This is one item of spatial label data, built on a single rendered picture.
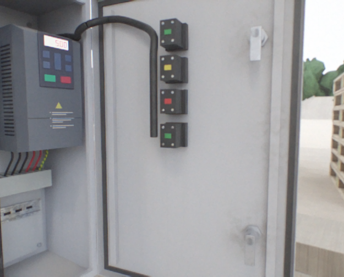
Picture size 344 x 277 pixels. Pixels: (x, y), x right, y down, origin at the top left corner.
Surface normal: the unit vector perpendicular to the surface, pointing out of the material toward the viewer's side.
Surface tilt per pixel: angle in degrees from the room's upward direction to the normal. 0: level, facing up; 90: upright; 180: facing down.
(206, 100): 90
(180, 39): 90
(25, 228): 90
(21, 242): 90
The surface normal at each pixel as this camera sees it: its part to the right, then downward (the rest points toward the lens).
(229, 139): -0.40, 0.08
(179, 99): 0.92, 0.04
